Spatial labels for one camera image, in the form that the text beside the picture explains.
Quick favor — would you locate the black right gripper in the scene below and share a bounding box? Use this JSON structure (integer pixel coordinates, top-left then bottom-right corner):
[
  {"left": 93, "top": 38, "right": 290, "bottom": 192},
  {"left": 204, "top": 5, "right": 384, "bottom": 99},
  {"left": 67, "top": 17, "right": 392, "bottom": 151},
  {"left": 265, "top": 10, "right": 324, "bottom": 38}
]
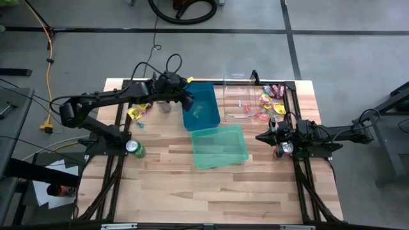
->
[{"left": 255, "top": 118, "right": 300, "bottom": 158}]

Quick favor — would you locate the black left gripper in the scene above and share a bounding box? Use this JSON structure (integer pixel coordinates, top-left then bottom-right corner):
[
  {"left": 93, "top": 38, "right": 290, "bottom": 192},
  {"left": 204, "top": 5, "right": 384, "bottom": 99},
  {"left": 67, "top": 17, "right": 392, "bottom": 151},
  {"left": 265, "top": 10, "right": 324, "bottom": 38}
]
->
[{"left": 155, "top": 79, "right": 195, "bottom": 111}]

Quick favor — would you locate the silver soda can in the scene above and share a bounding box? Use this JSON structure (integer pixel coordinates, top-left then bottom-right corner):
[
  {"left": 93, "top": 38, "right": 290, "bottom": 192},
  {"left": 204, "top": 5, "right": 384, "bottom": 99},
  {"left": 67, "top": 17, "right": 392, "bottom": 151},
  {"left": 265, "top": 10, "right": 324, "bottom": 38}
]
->
[{"left": 155, "top": 100, "right": 173, "bottom": 115}]

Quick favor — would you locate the clear acrylic bin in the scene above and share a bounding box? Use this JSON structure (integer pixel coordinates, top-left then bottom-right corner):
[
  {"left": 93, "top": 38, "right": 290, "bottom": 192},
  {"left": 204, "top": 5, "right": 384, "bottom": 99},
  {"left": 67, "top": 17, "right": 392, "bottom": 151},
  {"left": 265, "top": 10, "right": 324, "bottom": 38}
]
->
[{"left": 222, "top": 72, "right": 260, "bottom": 124}]

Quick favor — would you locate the red soda can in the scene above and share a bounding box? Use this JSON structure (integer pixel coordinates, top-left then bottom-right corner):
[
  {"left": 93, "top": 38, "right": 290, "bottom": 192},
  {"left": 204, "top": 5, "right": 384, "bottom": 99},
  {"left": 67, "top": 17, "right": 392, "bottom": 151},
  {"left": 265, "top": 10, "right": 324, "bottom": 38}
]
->
[{"left": 272, "top": 141, "right": 295, "bottom": 160}]

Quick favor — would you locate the blue plastic bin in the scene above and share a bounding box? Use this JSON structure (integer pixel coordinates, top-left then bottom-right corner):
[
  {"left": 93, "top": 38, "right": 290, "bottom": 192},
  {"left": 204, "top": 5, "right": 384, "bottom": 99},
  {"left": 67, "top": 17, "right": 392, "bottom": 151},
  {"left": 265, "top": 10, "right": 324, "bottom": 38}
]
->
[{"left": 181, "top": 81, "right": 221, "bottom": 132}]

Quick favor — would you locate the teal translucent plastic bin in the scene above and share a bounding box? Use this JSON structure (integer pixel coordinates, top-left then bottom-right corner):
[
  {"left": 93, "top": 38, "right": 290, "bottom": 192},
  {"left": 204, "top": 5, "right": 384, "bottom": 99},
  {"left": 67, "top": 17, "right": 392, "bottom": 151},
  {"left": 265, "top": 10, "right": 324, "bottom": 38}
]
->
[{"left": 190, "top": 123, "right": 250, "bottom": 170}]

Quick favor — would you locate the green soda can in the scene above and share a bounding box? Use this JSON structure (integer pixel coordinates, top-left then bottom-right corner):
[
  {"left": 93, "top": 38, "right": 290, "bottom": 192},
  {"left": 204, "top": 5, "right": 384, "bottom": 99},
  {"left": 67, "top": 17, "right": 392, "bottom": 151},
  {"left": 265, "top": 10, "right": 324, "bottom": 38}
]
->
[{"left": 125, "top": 139, "right": 147, "bottom": 159}]

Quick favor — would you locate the black metal desk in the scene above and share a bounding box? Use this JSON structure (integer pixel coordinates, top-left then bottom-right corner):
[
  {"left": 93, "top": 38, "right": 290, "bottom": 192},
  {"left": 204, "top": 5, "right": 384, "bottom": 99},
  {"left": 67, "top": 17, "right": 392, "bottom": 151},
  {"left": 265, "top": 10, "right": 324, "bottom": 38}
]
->
[{"left": 351, "top": 81, "right": 409, "bottom": 188}]

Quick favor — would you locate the orange black bottle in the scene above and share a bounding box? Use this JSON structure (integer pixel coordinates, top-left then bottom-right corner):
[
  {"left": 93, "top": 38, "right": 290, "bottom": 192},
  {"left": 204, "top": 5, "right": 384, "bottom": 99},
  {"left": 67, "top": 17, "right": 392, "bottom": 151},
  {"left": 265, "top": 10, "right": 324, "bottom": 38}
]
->
[{"left": 46, "top": 184, "right": 78, "bottom": 198}]

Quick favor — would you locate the black stand leg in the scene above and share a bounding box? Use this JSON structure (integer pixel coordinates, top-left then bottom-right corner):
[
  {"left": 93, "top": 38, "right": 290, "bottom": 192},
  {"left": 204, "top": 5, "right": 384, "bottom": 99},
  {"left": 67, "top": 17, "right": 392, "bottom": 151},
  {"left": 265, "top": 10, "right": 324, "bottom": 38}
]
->
[{"left": 24, "top": 0, "right": 77, "bottom": 52}]

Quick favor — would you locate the black slanted bar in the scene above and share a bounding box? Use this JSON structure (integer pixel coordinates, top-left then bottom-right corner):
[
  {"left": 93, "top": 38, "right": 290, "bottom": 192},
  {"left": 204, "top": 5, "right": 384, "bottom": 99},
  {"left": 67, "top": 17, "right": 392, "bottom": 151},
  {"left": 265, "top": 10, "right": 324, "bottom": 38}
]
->
[{"left": 4, "top": 157, "right": 81, "bottom": 188}]

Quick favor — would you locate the black flat bar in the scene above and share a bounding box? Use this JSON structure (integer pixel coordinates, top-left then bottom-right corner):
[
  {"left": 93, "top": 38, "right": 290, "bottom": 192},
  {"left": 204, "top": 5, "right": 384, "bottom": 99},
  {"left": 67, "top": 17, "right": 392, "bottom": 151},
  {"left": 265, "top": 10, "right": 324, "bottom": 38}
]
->
[{"left": 0, "top": 68, "right": 33, "bottom": 77}]

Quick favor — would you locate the white paper sheet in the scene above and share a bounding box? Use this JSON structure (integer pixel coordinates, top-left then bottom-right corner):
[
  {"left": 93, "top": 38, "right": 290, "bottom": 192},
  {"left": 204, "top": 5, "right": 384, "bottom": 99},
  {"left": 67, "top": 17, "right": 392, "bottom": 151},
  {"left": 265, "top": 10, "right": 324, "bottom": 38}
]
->
[{"left": 31, "top": 158, "right": 80, "bottom": 210}]

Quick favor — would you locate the grey side table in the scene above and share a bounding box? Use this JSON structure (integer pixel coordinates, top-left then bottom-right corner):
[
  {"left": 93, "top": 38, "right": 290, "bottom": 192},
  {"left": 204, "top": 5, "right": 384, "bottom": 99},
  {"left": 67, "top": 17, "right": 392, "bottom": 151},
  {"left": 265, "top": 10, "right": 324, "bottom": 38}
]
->
[{"left": 0, "top": 86, "right": 35, "bottom": 180}]

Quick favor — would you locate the grey metal tool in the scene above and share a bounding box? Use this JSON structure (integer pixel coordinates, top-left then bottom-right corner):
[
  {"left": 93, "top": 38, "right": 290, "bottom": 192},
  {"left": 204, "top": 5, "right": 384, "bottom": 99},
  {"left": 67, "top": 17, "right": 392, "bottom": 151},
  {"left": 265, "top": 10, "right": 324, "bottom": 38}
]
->
[{"left": 0, "top": 101, "right": 19, "bottom": 121}]

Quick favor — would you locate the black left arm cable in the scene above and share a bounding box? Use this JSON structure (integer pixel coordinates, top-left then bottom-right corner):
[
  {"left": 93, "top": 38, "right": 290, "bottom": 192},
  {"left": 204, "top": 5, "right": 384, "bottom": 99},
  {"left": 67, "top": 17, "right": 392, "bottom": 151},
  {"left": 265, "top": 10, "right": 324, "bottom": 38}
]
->
[{"left": 130, "top": 53, "right": 183, "bottom": 84}]

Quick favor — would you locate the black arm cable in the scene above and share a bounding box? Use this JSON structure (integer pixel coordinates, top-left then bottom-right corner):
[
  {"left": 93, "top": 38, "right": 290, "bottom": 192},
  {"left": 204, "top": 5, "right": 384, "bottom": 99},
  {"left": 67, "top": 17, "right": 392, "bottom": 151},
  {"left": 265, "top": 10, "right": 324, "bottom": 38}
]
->
[
  {"left": 130, "top": 53, "right": 183, "bottom": 84},
  {"left": 357, "top": 108, "right": 382, "bottom": 132}
]

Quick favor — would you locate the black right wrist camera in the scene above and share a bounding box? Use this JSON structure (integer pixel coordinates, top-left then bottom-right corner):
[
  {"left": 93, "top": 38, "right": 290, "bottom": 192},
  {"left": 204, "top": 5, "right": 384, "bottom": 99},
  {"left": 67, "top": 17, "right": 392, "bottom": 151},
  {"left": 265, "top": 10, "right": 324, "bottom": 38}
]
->
[{"left": 296, "top": 119, "right": 316, "bottom": 139}]

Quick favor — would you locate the black aluminium table frame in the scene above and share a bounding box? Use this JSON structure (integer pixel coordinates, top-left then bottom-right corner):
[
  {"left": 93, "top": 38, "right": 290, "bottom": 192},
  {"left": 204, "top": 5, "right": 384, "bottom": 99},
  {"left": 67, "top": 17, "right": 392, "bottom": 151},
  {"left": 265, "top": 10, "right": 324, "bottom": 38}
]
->
[{"left": 72, "top": 78, "right": 346, "bottom": 230}]

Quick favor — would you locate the thin black floor cable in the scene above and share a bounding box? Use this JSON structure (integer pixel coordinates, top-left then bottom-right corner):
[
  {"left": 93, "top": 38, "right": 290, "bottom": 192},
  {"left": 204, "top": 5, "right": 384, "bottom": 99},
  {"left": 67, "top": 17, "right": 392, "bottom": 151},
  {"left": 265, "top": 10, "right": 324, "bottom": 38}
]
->
[{"left": 142, "top": 0, "right": 162, "bottom": 79}]

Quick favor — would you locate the black vacuum hose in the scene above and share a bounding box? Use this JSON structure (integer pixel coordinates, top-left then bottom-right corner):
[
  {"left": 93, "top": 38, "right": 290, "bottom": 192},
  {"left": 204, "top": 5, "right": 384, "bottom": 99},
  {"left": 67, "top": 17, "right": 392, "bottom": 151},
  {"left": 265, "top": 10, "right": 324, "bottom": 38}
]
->
[{"left": 147, "top": 0, "right": 219, "bottom": 26}]

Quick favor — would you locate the silver metal bracket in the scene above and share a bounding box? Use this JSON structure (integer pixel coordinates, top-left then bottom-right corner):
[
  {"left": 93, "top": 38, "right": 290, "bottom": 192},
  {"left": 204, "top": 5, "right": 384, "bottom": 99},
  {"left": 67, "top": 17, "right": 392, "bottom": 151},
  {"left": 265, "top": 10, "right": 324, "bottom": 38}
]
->
[
  {"left": 279, "top": 224, "right": 317, "bottom": 230},
  {"left": 100, "top": 222, "right": 138, "bottom": 230}
]

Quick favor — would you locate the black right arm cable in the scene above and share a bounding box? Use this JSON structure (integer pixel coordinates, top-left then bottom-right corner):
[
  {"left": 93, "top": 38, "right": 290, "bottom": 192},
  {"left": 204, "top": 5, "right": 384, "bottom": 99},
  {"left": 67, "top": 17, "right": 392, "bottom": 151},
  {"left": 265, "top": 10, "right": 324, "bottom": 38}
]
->
[{"left": 357, "top": 108, "right": 382, "bottom": 132}]

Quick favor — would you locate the yellow extension cord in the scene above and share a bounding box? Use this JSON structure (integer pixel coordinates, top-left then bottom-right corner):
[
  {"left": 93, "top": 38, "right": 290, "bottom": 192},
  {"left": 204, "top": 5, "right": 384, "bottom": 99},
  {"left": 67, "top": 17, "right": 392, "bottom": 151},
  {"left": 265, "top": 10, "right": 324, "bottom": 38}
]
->
[{"left": 22, "top": 0, "right": 55, "bottom": 134}]

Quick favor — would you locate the white cable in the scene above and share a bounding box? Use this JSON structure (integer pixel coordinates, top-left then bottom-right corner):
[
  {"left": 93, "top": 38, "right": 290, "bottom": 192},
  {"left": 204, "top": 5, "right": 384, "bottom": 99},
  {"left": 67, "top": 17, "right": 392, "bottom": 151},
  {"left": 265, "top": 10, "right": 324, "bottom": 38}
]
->
[{"left": 20, "top": 135, "right": 92, "bottom": 162}]

